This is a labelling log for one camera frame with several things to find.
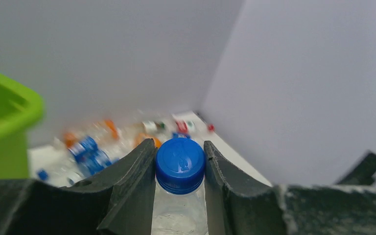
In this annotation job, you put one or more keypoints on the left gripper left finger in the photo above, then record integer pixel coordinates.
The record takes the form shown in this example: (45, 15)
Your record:
(116, 201)

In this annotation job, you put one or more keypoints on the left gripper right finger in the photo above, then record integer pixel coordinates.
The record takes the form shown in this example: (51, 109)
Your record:
(238, 204)

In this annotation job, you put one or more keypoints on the Pepsi bottle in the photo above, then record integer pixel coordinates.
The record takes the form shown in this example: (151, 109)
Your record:
(180, 135)
(179, 205)

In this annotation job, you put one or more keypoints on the red label bottle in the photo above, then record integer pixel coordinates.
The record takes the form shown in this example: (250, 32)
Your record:
(191, 127)

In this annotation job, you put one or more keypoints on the green plastic bin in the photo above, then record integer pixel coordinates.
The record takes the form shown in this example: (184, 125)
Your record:
(20, 109)

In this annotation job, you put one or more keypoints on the crushed blue label bottle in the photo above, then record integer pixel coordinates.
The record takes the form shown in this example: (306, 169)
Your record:
(97, 162)

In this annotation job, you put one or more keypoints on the blue label clear bottle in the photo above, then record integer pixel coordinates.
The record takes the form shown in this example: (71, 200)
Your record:
(75, 165)

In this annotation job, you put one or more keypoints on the orange label bottle rear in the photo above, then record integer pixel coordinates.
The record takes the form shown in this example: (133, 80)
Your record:
(103, 132)

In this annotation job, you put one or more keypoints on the green-red label bottle rear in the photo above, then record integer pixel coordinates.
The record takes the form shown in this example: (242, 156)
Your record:
(153, 126)

